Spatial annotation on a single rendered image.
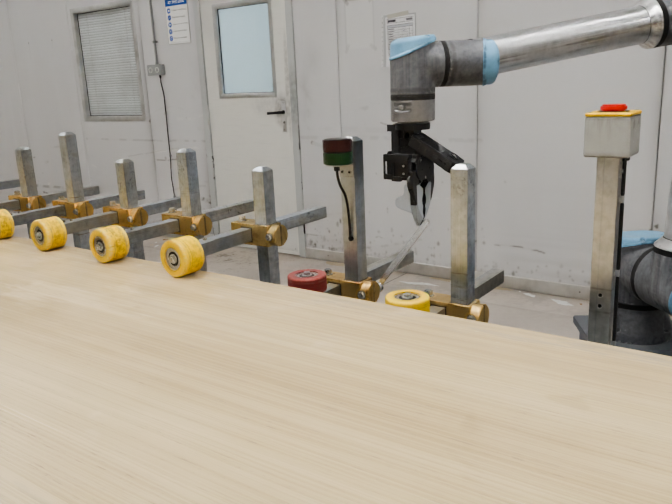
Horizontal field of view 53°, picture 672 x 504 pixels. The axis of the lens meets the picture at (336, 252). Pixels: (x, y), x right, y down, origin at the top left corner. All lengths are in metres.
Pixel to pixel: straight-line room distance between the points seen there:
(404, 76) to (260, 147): 3.85
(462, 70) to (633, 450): 0.84
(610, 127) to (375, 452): 0.65
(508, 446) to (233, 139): 4.72
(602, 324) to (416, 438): 0.54
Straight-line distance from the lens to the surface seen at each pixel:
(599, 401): 0.89
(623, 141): 1.14
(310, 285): 1.34
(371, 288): 1.42
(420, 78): 1.36
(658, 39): 1.76
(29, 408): 0.96
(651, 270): 1.76
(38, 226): 1.84
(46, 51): 7.21
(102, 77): 6.59
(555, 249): 4.09
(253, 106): 5.17
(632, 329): 1.88
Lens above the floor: 1.29
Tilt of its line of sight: 14 degrees down
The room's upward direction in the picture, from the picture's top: 3 degrees counter-clockwise
